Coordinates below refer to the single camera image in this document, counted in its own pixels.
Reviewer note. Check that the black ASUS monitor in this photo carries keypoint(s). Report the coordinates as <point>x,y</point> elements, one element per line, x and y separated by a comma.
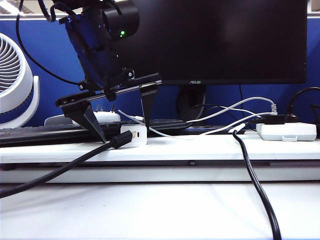
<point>225,42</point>

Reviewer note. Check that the black keyboard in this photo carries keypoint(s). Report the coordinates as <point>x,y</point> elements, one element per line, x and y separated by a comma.
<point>37,133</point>

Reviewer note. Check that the dark blue mouse pad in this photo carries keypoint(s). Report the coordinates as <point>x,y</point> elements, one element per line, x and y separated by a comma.
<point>207,130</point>

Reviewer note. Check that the white charging base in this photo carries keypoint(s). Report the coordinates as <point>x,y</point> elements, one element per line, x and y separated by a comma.
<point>140,140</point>

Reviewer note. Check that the white desk riser shelf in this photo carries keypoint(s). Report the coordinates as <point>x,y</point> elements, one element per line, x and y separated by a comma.
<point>175,152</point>

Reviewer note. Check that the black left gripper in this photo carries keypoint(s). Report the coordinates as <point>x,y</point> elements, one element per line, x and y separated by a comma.
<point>97,57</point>

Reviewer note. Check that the blue office partition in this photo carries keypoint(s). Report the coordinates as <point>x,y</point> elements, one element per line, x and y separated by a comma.
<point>45,45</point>

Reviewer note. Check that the white desk fan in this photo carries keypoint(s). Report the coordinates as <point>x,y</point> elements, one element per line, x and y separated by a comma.
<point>15,100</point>

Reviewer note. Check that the black monitor stand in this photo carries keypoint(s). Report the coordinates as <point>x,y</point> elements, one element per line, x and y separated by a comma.
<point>191,102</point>

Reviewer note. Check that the black plug adapter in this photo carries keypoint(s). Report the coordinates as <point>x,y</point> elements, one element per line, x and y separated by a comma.
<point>273,120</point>

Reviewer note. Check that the white grey handheld device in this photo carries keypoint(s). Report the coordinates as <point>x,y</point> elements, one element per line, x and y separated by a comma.
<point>107,117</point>

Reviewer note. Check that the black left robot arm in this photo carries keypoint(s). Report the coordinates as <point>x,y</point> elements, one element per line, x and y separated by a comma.
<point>122,17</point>

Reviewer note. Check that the white power strip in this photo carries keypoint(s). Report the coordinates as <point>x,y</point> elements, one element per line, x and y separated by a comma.
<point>287,131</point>

